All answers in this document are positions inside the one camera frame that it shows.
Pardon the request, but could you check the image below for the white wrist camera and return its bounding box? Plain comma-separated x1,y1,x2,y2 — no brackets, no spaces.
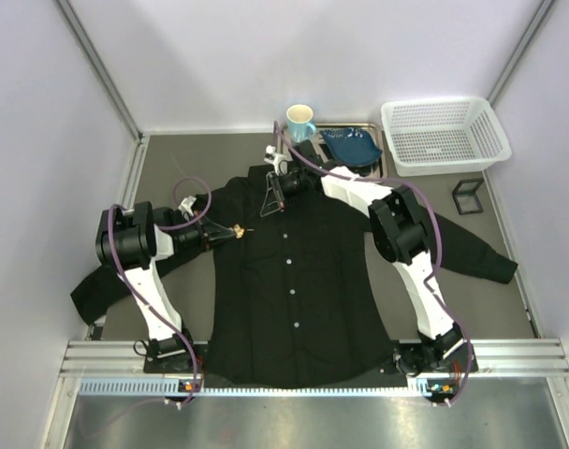
178,196,197,221
264,145,288,176

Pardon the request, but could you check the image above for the aluminium frame rail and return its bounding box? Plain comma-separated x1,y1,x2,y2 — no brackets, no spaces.
60,339,569,399

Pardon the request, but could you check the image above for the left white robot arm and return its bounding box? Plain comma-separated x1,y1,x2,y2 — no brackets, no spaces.
95,196,245,373

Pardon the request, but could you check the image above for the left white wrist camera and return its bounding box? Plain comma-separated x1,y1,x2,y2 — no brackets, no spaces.
178,196,197,221

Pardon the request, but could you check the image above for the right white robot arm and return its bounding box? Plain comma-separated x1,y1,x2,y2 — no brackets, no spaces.
264,145,474,378

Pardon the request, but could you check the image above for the brooch in black box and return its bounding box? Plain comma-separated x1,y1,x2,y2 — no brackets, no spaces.
452,178,484,215

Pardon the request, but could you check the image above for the white plastic basket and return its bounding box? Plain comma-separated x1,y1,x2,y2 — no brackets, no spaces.
381,96,512,177

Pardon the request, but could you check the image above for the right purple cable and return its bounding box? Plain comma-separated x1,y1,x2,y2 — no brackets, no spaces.
271,120,474,407

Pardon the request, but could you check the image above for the steel tray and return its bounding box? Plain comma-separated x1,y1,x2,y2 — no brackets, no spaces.
273,123,387,178

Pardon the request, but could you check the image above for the dark blue plate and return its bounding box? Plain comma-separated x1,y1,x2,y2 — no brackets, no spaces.
319,127,382,167

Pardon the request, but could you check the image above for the black button shirt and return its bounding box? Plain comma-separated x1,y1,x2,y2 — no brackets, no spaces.
69,164,519,387

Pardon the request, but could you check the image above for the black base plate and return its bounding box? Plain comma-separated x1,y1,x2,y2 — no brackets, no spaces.
133,335,478,394

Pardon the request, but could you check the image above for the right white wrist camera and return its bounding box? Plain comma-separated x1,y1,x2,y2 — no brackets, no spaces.
264,145,288,176

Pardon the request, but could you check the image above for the light blue mug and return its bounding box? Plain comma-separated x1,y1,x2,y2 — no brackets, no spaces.
286,104,316,143

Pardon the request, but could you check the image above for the gold brooch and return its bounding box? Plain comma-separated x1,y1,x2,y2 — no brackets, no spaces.
232,224,254,239

